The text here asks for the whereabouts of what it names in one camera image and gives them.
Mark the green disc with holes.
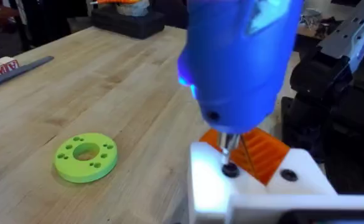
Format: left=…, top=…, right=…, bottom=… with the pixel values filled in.
left=54, top=132, right=119, bottom=184

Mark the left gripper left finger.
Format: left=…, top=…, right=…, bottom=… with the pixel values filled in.
left=187, top=128, right=268, bottom=224

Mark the small black screw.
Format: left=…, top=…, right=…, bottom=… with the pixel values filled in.
left=221, top=162, right=241, bottom=179

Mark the red-handled grey tool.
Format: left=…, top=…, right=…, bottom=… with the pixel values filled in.
left=0, top=55, right=55, bottom=93

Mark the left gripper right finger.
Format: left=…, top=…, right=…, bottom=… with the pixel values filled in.
left=242, top=127, right=338, bottom=197

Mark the black filled case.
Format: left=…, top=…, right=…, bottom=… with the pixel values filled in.
left=90, top=0, right=166, bottom=40

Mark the row of toy blocks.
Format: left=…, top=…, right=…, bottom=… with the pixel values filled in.
left=0, top=57, right=21, bottom=82

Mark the blue electric screwdriver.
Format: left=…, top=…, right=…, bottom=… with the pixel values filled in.
left=176, top=0, right=304, bottom=171

